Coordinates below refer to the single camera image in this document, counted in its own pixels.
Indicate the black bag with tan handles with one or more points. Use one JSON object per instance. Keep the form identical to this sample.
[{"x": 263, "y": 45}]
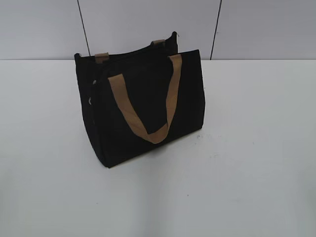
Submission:
[{"x": 143, "y": 99}]

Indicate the silver zipper pull with ring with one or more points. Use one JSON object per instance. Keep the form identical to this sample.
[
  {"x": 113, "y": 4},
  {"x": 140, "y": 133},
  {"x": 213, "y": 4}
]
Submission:
[{"x": 91, "y": 92}]

